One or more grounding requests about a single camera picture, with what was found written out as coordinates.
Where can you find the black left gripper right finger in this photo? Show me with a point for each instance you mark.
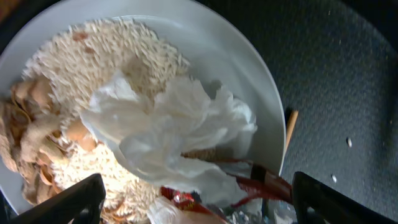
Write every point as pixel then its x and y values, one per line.
pixel 315 202

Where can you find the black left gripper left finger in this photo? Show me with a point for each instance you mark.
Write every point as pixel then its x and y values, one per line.
pixel 80 203

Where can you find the red snack wrapper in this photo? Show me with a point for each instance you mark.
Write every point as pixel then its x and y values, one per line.
pixel 256 180

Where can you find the small white tissue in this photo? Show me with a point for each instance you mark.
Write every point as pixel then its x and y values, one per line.
pixel 163 211

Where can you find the clear plastic wrap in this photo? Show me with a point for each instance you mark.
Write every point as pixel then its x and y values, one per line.
pixel 149 138

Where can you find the wooden chopstick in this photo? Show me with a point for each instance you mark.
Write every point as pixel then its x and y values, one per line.
pixel 292 116

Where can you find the grey bowl with food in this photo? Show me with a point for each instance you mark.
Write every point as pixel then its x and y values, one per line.
pixel 44 141

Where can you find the round black tray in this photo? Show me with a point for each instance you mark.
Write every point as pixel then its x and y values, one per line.
pixel 321 58

